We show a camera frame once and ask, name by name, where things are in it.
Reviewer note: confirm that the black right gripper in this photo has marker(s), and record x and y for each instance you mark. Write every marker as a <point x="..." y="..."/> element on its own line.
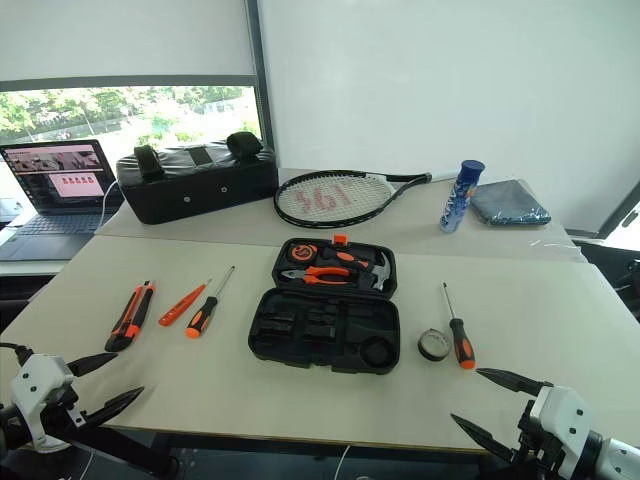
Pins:
<point x="537" y="445"/>

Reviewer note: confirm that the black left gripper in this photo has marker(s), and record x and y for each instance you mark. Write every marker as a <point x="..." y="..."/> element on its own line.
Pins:
<point x="75" y="417"/>

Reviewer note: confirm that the black orange utility knife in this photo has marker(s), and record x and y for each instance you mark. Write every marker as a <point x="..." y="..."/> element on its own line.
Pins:
<point x="131" y="320"/>

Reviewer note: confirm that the black orange screwdriver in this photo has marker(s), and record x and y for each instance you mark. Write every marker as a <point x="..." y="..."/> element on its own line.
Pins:
<point x="462" y="345"/>
<point x="202" y="315"/>

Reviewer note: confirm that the black electrical tape roll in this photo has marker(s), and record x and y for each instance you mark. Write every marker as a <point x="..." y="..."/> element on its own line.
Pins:
<point x="434" y="355"/>

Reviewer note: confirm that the orange tester screwdriver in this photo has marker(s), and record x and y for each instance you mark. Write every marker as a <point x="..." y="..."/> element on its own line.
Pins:
<point x="181" y="307"/>

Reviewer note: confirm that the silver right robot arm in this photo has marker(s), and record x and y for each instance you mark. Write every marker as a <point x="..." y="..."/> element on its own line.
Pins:
<point x="620" y="460"/>

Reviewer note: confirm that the black orange tool kit case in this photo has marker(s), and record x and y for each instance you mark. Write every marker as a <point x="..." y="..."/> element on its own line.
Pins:
<point x="320" y="325"/>

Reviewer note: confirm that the open dark laptop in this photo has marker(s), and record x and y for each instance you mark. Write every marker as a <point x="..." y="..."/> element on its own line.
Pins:
<point x="55" y="220"/>

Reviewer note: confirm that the black chair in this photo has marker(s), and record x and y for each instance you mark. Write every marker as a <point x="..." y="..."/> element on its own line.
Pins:
<point x="610" y="265"/>

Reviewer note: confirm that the folded blue cloth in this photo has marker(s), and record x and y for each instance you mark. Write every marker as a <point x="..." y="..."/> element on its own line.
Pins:
<point x="507" y="202"/>

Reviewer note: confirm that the black orange claw hammer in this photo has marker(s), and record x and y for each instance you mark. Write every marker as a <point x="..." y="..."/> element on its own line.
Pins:
<point x="350" y="259"/>

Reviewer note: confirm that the blue cylindrical tube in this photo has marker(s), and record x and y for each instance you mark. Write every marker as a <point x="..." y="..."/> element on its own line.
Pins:
<point x="459" y="200"/>

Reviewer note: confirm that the black padded bag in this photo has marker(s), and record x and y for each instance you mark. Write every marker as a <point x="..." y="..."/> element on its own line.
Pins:
<point x="200" y="185"/>

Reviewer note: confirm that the black orange tape measure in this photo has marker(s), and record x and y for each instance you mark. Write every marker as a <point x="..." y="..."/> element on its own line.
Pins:
<point x="301" y="253"/>

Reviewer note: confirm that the black tennis racket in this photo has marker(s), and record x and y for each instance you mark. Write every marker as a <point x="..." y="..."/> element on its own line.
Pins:
<point x="295" y="217"/>

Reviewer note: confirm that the white roller blind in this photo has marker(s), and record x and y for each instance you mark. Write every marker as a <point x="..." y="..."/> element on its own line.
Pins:
<point x="125" y="40"/>

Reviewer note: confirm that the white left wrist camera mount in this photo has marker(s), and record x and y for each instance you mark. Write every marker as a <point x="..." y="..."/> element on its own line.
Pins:
<point x="37" y="385"/>

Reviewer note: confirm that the dark window frame post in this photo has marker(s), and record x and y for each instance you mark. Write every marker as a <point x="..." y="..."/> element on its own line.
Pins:
<point x="261" y="75"/>

